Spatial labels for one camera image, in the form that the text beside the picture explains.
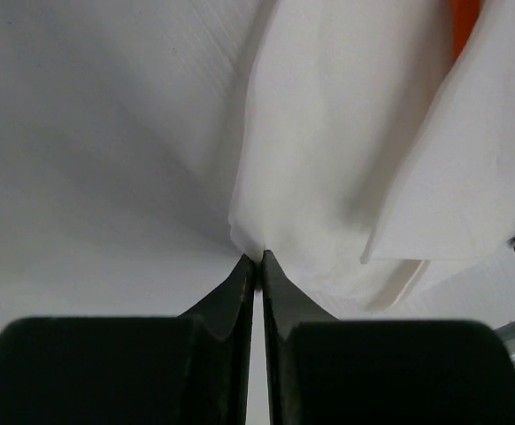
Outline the white paper napkin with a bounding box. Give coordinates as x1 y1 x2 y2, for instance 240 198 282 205
229 1 515 311

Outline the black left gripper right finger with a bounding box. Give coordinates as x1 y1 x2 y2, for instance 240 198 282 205
261 251 515 424

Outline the orange plastic spoon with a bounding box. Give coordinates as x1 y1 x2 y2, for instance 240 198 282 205
450 0 481 61

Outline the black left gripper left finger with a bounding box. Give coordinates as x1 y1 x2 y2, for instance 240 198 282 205
0 257 255 424

